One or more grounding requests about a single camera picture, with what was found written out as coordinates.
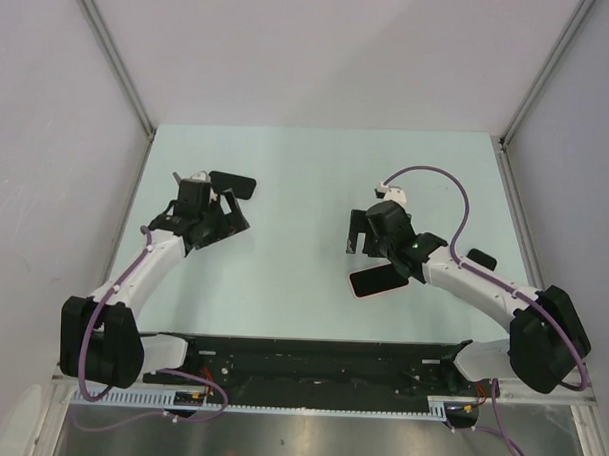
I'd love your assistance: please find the blue phone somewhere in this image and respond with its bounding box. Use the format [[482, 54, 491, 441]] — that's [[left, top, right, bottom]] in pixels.
[[209, 171, 257, 200]]

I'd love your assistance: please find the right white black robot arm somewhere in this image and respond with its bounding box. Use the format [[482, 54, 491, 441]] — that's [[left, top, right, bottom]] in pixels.
[[346, 201, 592, 395]]

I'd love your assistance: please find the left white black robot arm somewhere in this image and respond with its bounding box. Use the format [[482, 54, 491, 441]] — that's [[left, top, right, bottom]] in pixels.
[[59, 171, 257, 389]]

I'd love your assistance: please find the phone in pink case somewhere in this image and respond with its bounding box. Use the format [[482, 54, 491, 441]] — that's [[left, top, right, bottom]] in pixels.
[[348, 264, 409, 299]]

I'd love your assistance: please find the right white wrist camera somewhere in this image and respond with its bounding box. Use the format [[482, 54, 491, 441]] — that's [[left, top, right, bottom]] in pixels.
[[375, 183, 408, 207]]

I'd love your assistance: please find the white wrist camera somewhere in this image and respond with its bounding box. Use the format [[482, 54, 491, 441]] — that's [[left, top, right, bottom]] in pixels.
[[190, 170, 218, 202], [375, 183, 408, 207]]

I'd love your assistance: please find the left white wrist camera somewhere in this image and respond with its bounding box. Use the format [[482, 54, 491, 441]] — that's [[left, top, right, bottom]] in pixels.
[[190, 170, 218, 202]]

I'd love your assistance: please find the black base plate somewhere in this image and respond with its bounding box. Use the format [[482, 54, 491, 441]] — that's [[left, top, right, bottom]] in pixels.
[[141, 329, 503, 415]]

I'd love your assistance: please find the grey slotted cable duct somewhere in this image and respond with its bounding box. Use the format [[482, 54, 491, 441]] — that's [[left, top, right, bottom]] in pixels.
[[72, 385, 453, 420]]

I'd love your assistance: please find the left aluminium frame post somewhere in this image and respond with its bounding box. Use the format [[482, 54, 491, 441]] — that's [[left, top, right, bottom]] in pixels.
[[75, 0, 156, 141]]

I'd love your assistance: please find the aluminium frame post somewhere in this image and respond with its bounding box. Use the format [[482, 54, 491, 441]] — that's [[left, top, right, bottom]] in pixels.
[[75, 0, 156, 141], [499, 0, 601, 151]]

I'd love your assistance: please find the aluminium front rail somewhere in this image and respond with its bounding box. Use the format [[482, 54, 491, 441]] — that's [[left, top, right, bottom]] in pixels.
[[51, 361, 600, 409]]

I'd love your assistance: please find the right aluminium frame post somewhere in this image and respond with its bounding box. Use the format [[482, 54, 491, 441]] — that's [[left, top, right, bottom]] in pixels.
[[499, 0, 601, 151]]

